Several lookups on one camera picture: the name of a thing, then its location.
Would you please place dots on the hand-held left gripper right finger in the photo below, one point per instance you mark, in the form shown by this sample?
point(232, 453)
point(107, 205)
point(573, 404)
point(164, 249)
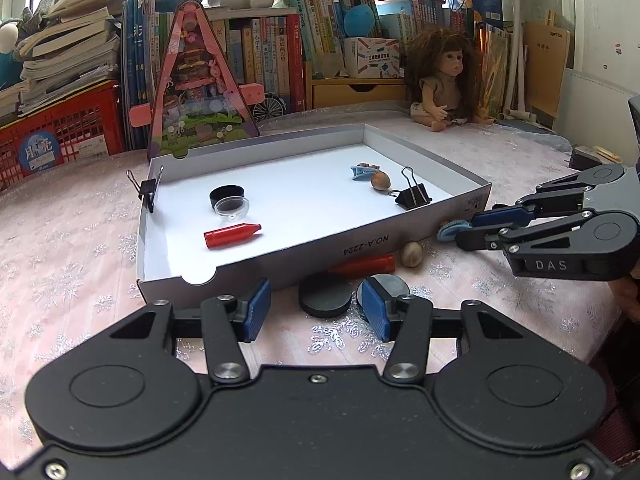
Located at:
point(375, 305)

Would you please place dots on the brown nut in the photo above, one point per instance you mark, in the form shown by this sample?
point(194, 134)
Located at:
point(381, 180)
point(412, 254)

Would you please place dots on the small black box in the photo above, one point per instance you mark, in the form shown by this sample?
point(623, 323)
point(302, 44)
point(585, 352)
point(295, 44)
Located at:
point(582, 157)

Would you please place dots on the small black binder clip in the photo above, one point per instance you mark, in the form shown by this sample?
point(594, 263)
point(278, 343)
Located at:
point(148, 190)

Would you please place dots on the large red plastic basket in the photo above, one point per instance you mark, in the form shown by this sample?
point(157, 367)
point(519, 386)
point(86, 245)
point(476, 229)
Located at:
point(85, 120)

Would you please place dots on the large black binder clip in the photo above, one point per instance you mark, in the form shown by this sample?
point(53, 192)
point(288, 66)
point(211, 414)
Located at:
point(414, 195)

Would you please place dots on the person's right hand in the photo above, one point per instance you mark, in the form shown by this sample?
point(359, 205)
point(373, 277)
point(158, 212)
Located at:
point(630, 295)

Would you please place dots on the wooden drawer box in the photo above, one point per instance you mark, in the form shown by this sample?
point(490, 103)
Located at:
point(340, 95)

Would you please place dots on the black round cup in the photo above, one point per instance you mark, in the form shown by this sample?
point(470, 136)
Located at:
point(225, 191)

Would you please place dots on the row of upright books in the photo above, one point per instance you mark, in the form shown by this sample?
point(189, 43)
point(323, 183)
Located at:
point(270, 50)

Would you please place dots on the dark red clothing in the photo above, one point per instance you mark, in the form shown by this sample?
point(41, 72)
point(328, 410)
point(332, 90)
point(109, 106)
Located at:
point(625, 400)

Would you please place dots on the white pencil-print carton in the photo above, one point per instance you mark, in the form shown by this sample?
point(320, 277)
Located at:
point(372, 57)

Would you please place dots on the brown-haired doll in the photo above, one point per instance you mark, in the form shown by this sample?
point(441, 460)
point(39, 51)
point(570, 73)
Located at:
point(445, 85)

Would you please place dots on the pink triangular toy house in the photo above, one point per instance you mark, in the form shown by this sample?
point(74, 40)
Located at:
point(200, 110)

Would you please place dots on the white board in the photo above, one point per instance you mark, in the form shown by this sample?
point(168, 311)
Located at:
point(595, 110)

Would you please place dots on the pink snowflake tablecloth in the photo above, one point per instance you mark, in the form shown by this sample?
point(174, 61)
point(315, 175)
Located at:
point(65, 260)

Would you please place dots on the decorated blue hair clip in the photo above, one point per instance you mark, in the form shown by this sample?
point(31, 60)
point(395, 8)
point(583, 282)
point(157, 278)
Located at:
point(361, 172)

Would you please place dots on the black disc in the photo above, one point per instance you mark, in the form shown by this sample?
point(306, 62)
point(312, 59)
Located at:
point(395, 285)
point(325, 297)

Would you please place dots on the blue and white plush toy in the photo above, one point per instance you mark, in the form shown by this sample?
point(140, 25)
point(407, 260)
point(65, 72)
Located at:
point(7, 55)

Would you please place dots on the plain blue hair clip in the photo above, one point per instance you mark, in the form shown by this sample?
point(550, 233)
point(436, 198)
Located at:
point(450, 231)

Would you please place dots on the white plastic pipe frame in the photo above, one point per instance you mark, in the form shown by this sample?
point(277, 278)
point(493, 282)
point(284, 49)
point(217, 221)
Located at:
point(515, 35)

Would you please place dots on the brown cardboard folder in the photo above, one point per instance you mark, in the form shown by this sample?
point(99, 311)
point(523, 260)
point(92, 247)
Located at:
point(547, 70)

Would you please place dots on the stack of books and papers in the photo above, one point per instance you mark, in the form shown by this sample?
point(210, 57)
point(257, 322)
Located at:
point(65, 50)

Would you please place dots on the shiny foil paper sheets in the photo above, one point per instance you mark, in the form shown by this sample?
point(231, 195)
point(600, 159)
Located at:
point(492, 70)

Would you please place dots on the small bicycle model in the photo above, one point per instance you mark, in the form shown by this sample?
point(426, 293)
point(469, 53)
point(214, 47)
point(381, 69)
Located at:
point(272, 107)

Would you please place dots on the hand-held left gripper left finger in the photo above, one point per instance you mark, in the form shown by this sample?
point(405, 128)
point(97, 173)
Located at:
point(257, 310)

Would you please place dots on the yellow stick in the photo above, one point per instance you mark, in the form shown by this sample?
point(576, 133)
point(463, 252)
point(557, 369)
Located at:
point(607, 154)

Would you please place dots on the red crayon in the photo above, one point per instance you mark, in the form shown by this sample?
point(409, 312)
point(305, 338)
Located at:
point(370, 265)
point(230, 235)

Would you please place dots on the blue plush ball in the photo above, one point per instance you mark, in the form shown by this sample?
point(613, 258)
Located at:
point(361, 20)

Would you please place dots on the clear round lid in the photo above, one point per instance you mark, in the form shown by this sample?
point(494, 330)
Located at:
point(232, 208)

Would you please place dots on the white cardboard box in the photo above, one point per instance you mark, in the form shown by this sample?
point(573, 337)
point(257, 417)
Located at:
point(300, 185)

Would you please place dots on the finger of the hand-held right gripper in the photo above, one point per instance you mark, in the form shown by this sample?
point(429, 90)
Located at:
point(500, 216)
point(480, 240)

